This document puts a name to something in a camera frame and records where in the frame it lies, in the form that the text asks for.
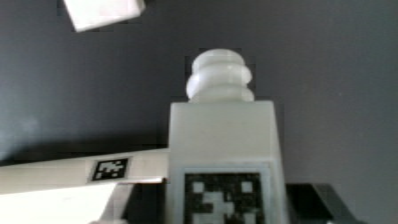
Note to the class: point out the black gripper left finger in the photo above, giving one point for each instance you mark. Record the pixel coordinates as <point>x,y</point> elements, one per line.
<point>135,205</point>

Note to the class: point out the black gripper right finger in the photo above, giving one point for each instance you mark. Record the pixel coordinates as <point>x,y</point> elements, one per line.
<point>316,206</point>

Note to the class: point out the white square tabletop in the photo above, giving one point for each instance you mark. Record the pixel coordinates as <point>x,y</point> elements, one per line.
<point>71,191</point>

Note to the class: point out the white leg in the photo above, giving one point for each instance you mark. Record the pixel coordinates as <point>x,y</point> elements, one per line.
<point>94,13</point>
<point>225,180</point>

